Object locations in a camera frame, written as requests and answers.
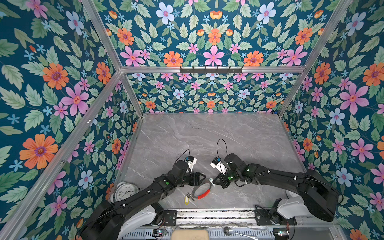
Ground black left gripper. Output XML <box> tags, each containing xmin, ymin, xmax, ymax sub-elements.
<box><xmin>176</xmin><ymin>171</ymin><xmax>209</xmax><ymax>188</ymax></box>

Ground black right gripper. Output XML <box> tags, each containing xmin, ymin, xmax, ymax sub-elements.
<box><xmin>210</xmin><ymin>170</ymin><xmax>241</xmax><ymax>189</ymax></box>

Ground metal keyring with red grip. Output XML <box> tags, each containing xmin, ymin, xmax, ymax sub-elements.
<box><xmin>186</xmin><ymin>178</ymin><xmax>214</xmax><ymax>201</ymax></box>

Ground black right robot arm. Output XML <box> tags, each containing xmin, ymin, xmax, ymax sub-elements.
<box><xmin>211</xmin><ymin>153</ymin><xmax>341</xmax><ymax>222</ymax></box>

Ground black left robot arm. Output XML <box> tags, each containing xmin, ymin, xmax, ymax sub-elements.
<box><xmin>75</xmin><ymin>161</ymin><xmax>206</xmax><ymax>240</ymax></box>

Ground round metal knob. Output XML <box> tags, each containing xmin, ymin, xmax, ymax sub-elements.
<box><xmin>224</xmin><ymin>227</ymin><xmax>234</xmax><ymax>236</ymax></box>

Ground beige pad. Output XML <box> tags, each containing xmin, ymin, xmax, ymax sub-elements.
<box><xmin>170</xmin><ymin>230</ymin><xmax>210</xmax><ymax>240</ymax></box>

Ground white analog clock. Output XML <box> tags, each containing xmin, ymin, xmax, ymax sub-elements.
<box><xmin>110</xmin><ymin>182</ymin><xmax>139</xmax><ymax>203</ymax></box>

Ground black hook rack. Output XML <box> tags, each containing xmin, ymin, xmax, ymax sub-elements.
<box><xmin>179</xmin><ymin>66</ymin><xmax>243</xmax><ymax>75</ymax></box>

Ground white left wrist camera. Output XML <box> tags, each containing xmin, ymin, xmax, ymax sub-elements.
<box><xmin>185</xmin><ymin>156</ymin><xmax>197</xmax><ymax>172</ymax></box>

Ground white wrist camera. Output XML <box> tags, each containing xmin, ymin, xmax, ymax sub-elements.
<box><xmin>210</xmin><ymin>158</ymin><xmax>227</xmax><ymax>175</ymax></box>
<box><xmin>185</xmin><ymin>156</ymin><xmax>197</xmax><ymax>172</ymax></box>

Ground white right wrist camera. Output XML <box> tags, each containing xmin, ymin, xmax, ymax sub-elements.
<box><xmin>210</xmin><ymin>158</ymin><xmax>227</xmax><ymax>175</ymax></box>

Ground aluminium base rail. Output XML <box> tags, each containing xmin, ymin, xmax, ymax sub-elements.
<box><xmin>149</xmin><ymin>207</ymin><xmax>340</xmax><ymax>229</ymax></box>

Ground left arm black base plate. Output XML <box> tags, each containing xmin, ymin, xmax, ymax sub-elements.
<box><xmin>152</xmin><ymin>210</ymin><xmax>178</xmax><ymax>227</ymax></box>

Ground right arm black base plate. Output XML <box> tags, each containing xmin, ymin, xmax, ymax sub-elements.
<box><xmin>254</xmin><ymin>206</ymin><xmax>297</xmax><ymax>226</ymax></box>

